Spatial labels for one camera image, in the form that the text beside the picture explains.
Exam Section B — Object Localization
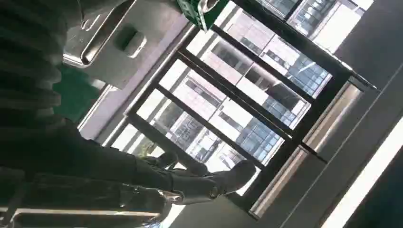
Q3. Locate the ribbed grey right arm sleeve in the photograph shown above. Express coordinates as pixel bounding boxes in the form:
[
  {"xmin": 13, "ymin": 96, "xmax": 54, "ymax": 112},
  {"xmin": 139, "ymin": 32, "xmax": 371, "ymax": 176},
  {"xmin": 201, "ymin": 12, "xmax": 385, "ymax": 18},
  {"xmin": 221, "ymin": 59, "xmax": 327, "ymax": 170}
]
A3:
[{"xmin": 0, "ymin": 0, "xmax": 83, "ymax": 127}]

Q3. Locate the green plastic crate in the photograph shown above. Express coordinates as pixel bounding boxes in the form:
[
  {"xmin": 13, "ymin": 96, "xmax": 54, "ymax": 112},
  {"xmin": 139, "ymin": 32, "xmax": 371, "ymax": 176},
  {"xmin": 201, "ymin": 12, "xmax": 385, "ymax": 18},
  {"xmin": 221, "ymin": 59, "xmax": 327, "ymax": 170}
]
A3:
[{"xmin": 175, "ymin": 0, "xmax": 230, "ymax": 32}]

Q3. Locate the white ceiling light strip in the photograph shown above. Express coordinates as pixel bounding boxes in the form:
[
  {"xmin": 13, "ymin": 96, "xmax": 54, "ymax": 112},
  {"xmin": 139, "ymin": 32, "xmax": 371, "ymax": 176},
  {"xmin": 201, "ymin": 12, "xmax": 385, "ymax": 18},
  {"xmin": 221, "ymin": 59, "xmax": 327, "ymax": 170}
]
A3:
[{"xmin": 320, "ymin": 117, "xmax": 403, "ymax": 228}]

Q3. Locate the steel tray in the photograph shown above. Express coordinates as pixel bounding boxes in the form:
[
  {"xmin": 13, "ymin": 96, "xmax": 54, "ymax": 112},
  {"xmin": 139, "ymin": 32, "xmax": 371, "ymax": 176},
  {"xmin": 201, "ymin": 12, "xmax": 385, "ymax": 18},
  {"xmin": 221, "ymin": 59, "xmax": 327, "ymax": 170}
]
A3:
[{"xmin": 62, "ymin": 0, "xmax": 193, "ymax": 91}]

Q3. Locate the black window frame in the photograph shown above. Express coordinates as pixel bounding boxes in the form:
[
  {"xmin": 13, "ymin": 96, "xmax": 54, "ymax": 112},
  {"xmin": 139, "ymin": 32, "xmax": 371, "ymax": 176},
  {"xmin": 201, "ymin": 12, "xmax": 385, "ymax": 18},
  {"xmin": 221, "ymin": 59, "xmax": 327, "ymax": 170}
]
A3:
[{"xmin": 125, "ymin": 0, "xmax": 378, "ymax": 219}]

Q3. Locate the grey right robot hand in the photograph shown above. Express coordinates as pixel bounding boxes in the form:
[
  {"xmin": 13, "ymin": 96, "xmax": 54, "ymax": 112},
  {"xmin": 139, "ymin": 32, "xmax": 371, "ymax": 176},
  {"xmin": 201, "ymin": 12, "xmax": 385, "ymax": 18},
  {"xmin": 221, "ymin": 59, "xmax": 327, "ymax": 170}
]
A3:
[{"xmin": 0, "ymin": 119, "xmax": 258, "ymax": 228}]

